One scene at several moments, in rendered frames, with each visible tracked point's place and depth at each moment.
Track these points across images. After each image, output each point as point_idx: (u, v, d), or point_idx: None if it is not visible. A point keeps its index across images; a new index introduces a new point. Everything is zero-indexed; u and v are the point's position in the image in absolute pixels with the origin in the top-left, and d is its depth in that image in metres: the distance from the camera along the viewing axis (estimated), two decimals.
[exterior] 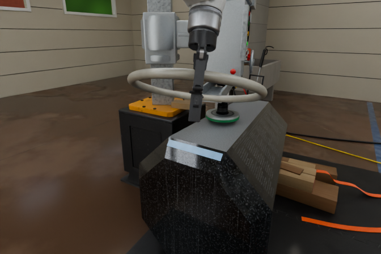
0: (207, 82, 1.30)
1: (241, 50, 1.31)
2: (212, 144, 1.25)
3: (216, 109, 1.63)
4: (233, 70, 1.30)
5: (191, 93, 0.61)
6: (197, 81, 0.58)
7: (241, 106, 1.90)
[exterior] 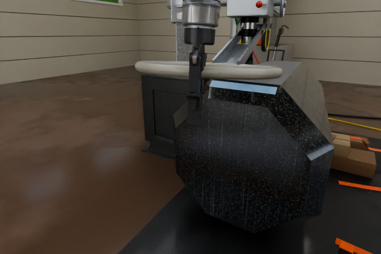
0: (228, 43, 1.20)
1: None
2: (262, 81, 1.14)
3: None
4: (259, 1, 1.14)
5: (189, 97, 0.60)
6: (191, 88, 0.56)
7: (275, 63, 1.79)
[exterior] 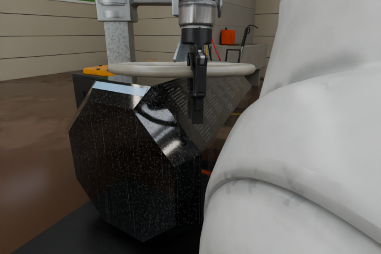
0: (180, 42, 1.22)
1: None
2: (140, 82, 1.08)
3: None
4: None
5: (193, 97, 0.60)
6: (199, 88, 0.56)
7: None
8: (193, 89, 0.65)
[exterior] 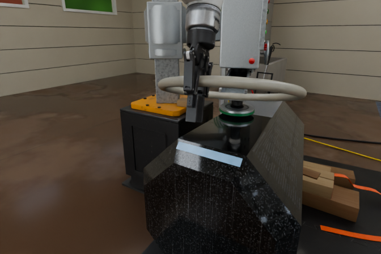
0: None
1: (261, 39, 1.27)
2: (229, 147, 1.09)
3: (245, 109, 1.47)
4: (252, 59, 1.26)
5: (187, 94, 0.62)
6: (186, 82, 0.59)
7: (254, 104, 1.74)
8: (200, 93, 0.66)
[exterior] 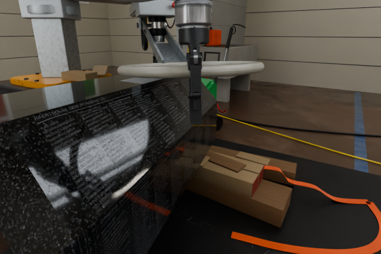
0: (154, 42, 1.19)
1: None
2: (1, 112, 0.68)
3: None
4: None
5: (190, 97, 0.60)
6: (195, 88, 0.56)
7: None
8: None
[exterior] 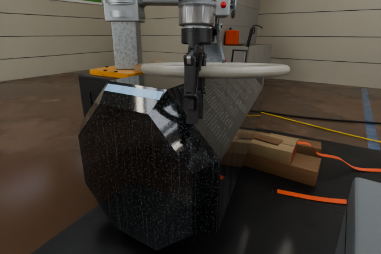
0: None
1: None
2: (155, 85, 1.04)
3: None
4: (224, 2, 1.21)
5: (187, 97, 0.60)
6: (187, 88, 0.56)
7: None
8: (198, 89, 0.65)
